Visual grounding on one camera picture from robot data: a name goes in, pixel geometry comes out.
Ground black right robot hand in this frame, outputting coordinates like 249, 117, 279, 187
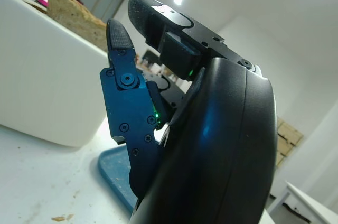
99, 0, 278, 224

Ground toasted bread slice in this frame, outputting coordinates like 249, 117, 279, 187
46, 0, 108, 52

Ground blue plastic tray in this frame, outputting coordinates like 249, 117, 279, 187
97, 144, 138, 213

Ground cream white two-slot toaster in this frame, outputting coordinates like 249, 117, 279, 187
0, 0, 109, 148

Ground stacked wooden crates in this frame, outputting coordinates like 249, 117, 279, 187
274, 117, 305, 169

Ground white side table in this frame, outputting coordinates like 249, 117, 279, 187
266, 180, 338, 224

